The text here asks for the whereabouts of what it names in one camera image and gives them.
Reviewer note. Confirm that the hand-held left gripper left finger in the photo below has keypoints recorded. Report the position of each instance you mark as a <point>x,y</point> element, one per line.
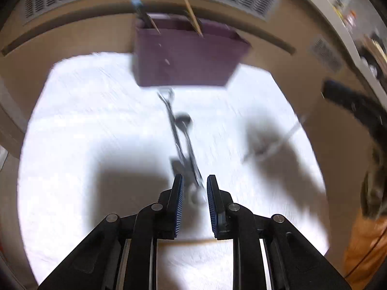
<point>178,205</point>

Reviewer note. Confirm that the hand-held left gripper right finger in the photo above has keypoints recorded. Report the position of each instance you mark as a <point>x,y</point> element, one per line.
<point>211,205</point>

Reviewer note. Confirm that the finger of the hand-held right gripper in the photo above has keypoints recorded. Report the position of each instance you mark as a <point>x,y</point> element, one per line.
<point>341,95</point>

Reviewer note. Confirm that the metal fork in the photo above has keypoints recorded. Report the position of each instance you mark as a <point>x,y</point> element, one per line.
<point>284,134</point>

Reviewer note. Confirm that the thin metal utensil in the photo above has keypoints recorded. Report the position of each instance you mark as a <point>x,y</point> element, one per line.
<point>172,120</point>

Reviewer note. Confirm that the small round metal ladle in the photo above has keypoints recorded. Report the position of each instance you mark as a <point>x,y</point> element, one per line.
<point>183,120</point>

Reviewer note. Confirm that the purple plastic utensil container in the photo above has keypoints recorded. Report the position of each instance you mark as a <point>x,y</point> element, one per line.
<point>187,57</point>

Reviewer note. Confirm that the wooden chopstick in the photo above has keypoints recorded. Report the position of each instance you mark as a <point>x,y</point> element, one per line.
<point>189,9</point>

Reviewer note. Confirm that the small grey vent grille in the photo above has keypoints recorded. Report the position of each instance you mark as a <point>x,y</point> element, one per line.
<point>325,53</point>

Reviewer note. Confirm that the white ledge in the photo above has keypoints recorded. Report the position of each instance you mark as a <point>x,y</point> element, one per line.
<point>326,9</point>

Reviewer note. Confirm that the orange cloth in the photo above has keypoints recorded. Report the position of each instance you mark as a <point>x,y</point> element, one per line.
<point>365,247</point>

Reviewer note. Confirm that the white table cloth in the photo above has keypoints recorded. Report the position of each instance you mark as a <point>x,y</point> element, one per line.
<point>75,127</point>

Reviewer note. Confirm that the beige heater cabinet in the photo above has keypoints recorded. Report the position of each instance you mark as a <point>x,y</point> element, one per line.
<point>75,36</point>

